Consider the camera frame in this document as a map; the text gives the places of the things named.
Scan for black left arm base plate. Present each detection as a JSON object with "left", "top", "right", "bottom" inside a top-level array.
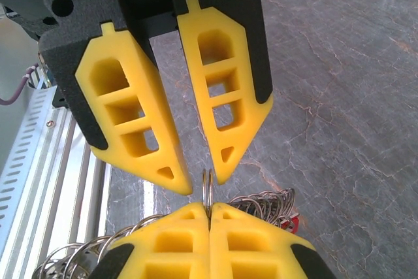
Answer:
[{"left": 50, "top": 88, "right": 71, "bottom": 110}]

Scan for metal disc with key rings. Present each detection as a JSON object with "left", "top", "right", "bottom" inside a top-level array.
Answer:
[{"left": 32, "top": 167, "right": 297, "bottom": 279}]

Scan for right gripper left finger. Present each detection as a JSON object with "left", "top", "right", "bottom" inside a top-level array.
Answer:
[{"left": 86, "top": 201, "right": 210, "bottom": 279}]

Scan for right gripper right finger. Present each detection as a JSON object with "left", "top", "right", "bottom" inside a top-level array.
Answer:
[{"left": 210, "top": 202, "right": 337, "bottom": 279}]

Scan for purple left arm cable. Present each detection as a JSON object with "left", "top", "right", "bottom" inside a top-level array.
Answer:
[{"left": 0, "top": 63, "right": 42, "bottom": 107}]

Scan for slotted grey cable duct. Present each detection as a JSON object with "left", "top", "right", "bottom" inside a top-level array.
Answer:
[{"left": 0, "top": 88, "right": 52, "bottom": 227}]

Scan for red key tag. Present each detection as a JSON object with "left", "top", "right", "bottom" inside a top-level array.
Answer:
[{"left": 283, "top": 215, "right": 300, "bottom": 233}]

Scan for wide aluminium mounting rail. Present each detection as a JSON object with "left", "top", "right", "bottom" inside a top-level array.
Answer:
[{"left": 0, "top": 102, "right": 114, "bottom": 279}]

